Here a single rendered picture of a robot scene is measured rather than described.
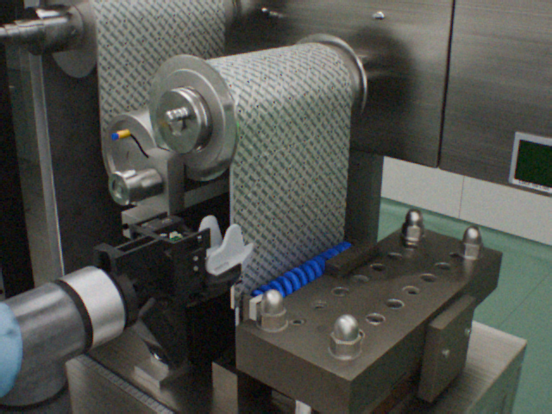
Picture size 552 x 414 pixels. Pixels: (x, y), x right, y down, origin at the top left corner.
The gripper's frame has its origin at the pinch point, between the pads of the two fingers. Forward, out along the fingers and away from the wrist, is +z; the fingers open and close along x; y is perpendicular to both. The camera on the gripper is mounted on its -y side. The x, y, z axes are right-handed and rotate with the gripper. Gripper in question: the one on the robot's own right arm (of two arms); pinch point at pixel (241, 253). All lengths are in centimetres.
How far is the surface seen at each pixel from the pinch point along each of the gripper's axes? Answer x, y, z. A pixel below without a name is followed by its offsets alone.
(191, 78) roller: 5.5, 20.8, -2.4
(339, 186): -0.3, 3.1, 19.9
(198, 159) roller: 4.5, 11.4, -2.4
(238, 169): -0.3, 10.9, -0.8
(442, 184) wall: 96, -87, 264
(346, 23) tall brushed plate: 7.5, 24.0, 31.2
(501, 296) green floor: 35, -109, 208
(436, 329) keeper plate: -21.3, -7.4, 11.1
